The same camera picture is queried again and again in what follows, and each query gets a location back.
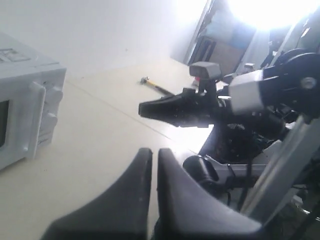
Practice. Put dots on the white Midea microwave oven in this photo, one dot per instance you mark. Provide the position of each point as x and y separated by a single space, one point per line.
41 69

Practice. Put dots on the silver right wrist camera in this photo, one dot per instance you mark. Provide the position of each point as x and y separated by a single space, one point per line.
205 72

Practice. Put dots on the lower white control knob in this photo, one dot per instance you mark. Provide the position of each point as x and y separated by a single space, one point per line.
49 121

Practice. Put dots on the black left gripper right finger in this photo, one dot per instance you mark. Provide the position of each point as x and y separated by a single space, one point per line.
188 212

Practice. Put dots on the brown cabinet in background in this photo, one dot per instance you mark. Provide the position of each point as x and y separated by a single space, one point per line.
208 49

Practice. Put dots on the white microwave door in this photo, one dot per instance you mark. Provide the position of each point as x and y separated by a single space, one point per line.
25 109

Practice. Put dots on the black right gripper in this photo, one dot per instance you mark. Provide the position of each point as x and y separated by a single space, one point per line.
187 109

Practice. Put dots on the yellow handled hammer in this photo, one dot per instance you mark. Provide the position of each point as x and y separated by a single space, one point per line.
146 81

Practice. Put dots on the robot base mount frame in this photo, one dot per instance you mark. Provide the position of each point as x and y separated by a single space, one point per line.
268 166

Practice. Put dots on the upper white control knob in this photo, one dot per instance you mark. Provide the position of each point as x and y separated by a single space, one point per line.
53 96

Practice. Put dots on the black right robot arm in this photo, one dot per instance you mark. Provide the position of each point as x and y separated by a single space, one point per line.
250 99

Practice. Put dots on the white control knob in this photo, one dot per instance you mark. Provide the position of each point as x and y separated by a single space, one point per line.
49 121
53 96

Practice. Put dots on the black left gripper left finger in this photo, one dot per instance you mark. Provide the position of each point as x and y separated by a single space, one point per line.
119 213

